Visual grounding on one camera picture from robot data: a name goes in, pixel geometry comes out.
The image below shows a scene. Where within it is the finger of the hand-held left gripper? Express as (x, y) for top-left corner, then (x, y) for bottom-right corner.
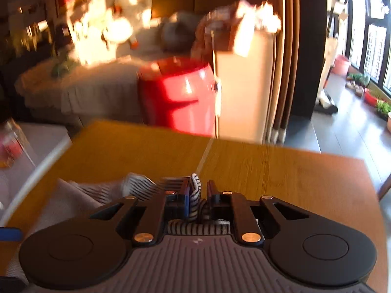
(0, 226), (24, 242)

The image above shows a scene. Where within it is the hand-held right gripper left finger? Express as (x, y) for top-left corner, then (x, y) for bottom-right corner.
(88, 177), (191, 249)

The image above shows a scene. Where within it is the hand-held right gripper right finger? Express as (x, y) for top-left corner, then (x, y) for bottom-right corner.
(207, 180), (306, 248)

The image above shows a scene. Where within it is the grey striped knit sweater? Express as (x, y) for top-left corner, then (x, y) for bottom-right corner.
(6, 172), (231, 284)

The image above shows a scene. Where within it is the glass jar with red label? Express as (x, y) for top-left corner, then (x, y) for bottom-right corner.
(0, 119), (33, 168)

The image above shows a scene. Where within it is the white side table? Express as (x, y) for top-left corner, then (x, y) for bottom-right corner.
(0, 122), (72, 220)

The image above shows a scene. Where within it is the red bucket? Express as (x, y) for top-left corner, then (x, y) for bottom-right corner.
(137, 56), (221, 138)

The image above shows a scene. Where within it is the white cabinet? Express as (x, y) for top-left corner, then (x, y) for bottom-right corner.
(214, 31), (275, 143)

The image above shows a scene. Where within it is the beige sofa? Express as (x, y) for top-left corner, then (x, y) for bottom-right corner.
(14, 0), (220, 126)

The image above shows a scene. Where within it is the brown curtain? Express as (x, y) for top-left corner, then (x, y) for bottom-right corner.
(269, 0), (301, 142)

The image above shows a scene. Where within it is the grey neck pillow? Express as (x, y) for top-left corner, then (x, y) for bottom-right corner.
(160, 11), (199, 54)

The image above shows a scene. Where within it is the green plush toy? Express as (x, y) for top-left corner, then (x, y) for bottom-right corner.
(50, 55), (80, 78)

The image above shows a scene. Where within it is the pink basin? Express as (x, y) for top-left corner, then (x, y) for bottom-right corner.
(331, 54), (352, 76)

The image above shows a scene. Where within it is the red plant pot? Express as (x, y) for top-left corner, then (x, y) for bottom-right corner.
(363, 88), (382, 107)

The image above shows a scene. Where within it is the white goose plush toy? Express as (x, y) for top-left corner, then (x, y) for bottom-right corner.
(101, 0), (153, 49)

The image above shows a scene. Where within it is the window with black frame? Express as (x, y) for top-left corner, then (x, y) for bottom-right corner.
(345, 0), (391, 98)

